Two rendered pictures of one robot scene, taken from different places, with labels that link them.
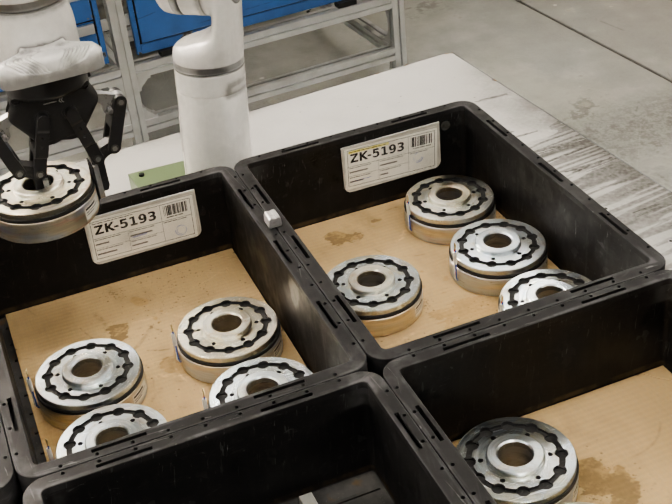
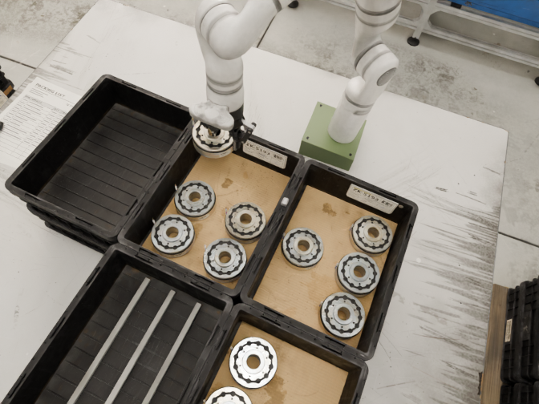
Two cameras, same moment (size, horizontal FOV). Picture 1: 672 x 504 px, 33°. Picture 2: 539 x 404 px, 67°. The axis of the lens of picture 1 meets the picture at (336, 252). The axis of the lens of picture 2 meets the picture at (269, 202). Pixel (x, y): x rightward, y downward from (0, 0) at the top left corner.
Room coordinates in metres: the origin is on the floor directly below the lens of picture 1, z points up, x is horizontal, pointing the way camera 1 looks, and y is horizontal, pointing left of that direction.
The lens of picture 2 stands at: (0.59, -0.16, 1.78)
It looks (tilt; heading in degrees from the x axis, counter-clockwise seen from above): 63 degrees down; 35
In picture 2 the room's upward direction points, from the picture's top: 10 degrees clockwise
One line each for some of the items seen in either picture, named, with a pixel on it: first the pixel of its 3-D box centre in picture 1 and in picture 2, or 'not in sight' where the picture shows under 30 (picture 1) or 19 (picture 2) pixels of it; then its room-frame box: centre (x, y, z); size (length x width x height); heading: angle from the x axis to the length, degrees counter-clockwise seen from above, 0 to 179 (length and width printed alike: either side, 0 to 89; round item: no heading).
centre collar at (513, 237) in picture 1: (497, 242); (358, 272); (1.00, -0.17, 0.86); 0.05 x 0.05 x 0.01
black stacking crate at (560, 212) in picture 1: (432, 259); (330, 257); (0.98, -0.10, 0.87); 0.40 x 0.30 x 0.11; 19
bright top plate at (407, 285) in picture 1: (371, 284); (302, 246); (0.96, -0.03, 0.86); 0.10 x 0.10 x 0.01
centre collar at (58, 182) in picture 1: (38, 184); (214, 131); (0.96, 0.28, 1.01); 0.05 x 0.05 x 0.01
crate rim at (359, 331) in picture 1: (430, 218); (334, 249); (0.98, -0.10, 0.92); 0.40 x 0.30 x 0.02; 19
